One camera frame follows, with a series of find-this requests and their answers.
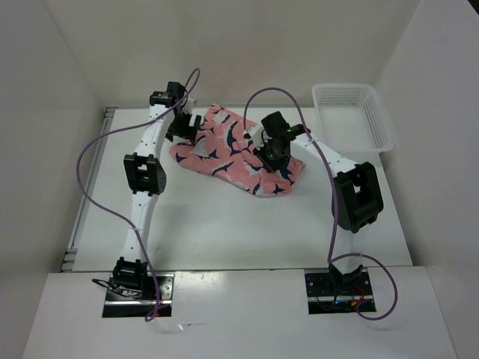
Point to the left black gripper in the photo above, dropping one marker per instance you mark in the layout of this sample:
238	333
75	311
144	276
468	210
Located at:
186	132

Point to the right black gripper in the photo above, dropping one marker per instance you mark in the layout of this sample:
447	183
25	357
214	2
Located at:
272	167

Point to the pink shark print shorts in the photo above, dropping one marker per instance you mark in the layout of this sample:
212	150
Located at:
220	150

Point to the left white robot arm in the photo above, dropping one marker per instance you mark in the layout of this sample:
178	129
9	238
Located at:
172	113

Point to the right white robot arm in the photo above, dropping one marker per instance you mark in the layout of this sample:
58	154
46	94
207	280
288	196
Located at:
356	195

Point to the white plastic basket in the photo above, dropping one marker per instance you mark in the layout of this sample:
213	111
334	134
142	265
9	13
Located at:
352	118

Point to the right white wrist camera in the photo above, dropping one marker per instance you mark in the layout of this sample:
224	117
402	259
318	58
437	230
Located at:
257	134

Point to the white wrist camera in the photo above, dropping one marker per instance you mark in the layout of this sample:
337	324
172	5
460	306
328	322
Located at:
189	109
257	134

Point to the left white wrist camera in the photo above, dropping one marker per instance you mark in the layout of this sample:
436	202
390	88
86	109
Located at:
189	109

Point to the aluminium table edge rail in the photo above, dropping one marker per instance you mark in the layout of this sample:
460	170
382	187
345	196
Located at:
76	233

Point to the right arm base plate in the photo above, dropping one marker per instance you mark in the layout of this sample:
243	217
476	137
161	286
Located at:
324	298

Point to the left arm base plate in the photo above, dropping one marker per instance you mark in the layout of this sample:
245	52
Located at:
129	303

